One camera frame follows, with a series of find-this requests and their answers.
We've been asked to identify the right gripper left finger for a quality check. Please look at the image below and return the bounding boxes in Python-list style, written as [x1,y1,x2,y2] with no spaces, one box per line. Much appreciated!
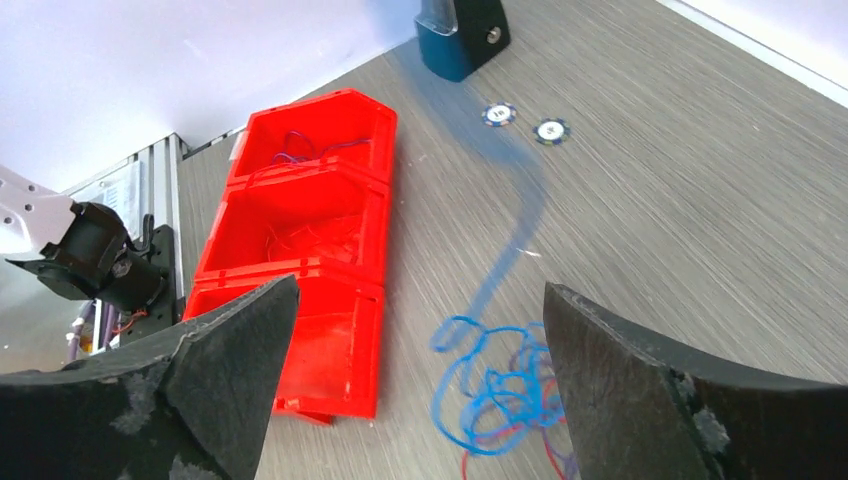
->
[1,275,300,479]

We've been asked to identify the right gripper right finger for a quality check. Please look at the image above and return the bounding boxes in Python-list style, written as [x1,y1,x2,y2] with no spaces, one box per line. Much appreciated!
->
[543,283,847,479]

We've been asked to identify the red blue cables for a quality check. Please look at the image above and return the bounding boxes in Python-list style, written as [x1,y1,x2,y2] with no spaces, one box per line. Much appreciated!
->
[457,344,584,480]

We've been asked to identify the light blue thin cable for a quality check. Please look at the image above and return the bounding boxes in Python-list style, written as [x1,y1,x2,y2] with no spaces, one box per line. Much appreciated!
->
[390,46,571,458]

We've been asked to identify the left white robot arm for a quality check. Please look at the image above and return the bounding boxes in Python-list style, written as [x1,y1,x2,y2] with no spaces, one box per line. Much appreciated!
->
[1,168,180,328]

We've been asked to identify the red three-compartment bin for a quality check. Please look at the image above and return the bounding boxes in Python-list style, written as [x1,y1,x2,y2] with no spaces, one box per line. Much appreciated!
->
[185,88,398,424]

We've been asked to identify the small silver gear right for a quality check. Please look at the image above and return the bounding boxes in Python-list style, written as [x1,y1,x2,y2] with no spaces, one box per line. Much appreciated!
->
[533,118,571,146]

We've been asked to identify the small silver gear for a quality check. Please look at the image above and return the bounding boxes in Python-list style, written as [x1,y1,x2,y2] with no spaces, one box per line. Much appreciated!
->
[481,102,517,127]
[533,118,571,146]

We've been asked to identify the small silver gear left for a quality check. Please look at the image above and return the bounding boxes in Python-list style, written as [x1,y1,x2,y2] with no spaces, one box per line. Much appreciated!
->
[481,102,517,127]

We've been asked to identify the black wedge stand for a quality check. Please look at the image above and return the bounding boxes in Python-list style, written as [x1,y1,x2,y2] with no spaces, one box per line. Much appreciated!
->
[415,0,511,83]

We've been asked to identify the red thin cable in bin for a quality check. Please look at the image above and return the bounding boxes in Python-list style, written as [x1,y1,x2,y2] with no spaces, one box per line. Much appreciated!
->
[264,215,366,266]

